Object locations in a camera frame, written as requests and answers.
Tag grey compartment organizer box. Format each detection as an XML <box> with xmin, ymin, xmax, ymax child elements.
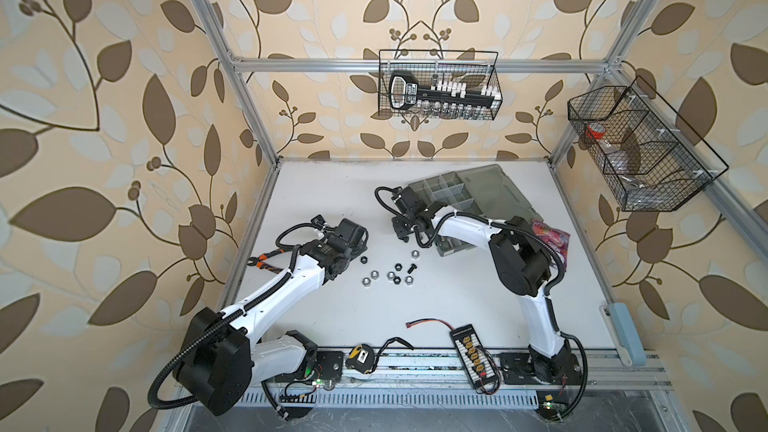
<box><xmin>408</xmin><ymin>165</ymin><xmax>542</xmax><ymax>222</ymax></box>

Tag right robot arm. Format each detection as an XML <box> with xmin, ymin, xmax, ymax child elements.
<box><xmin>374</xmin><ymin>187</ymin><xmax>588</xmax><ymax>386</ymax></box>

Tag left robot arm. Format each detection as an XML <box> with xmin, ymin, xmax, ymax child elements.
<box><xmin>147</xmin><ymin>216</ymin><xmax>369</xmax><ymax>416</ymax></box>

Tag yellow black tape measure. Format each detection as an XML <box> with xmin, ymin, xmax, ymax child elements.
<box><xmin>345</xmin><ymin>344</ymin><xmax>376</xmax><ymax>375</ymax></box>

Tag socket set holder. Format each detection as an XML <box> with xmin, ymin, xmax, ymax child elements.
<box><xmin>385</xmin><ymin>71</ymin><xmax>502</xmax><ymax>112</ymax></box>

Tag pink candy bag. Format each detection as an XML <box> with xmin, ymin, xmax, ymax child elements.
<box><xmin>531</xmin><ymin>220</ymin><xmax>570</xmax><ymax>271</ymax></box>

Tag black charger board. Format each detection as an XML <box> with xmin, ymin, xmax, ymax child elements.
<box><xmin>449</xmin><ymin>324</ymin><xmax>501</xmax><ymax>395</ymax></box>

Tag red black cable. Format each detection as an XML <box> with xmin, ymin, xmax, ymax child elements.
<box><xmin>406</xmin><ymin>317</ymin><xmax>456</xmax><ymax>332</ymax></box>

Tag center wire basket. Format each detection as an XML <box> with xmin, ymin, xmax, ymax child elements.
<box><xmin>378</xmin><ymin>48</ymin><xmax>503</xmax><ymax>121</ymax></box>

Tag wire basket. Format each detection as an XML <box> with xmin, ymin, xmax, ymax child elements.
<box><xmin>378</xmin><ymin>48</ymin><xmax>503</xmax><ymax>121</ymax></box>
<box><xmin>568</xmin><ymin>76</ymin><xmax>729</xmax><ymax>212</ymax></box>

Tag right wire basket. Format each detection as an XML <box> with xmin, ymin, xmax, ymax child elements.
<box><xmin>568</xmin><ymin>76</ymin><xmax>729</xmax><ymax>212</ymax></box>

